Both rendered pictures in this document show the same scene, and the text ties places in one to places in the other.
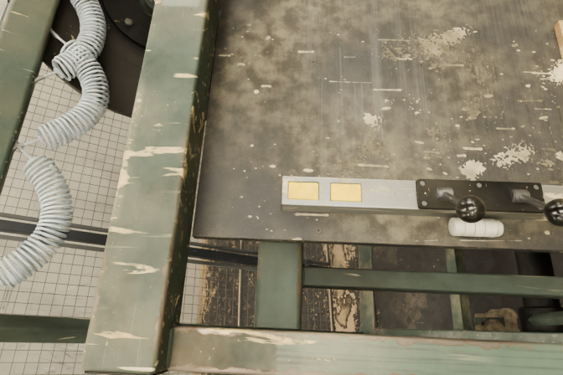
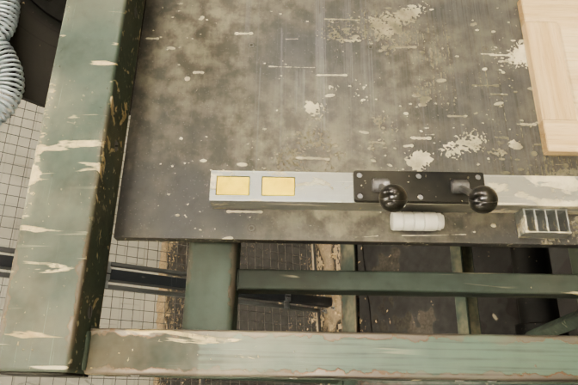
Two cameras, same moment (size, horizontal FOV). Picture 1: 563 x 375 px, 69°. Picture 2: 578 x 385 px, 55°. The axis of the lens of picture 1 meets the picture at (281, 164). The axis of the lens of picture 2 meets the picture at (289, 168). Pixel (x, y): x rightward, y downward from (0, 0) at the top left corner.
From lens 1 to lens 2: 0.20 m
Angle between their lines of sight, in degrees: 2
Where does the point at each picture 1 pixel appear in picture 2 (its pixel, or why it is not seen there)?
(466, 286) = (411, 285)
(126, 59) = (45, 40)
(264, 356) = (185, 356)
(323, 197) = (254, 192)
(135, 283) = (47, 282)
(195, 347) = (113, 349)
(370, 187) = (304, 180)
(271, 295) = (200, 298)
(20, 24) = not seen: outside the picture
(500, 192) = (439, 183)
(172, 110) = (89, 100)
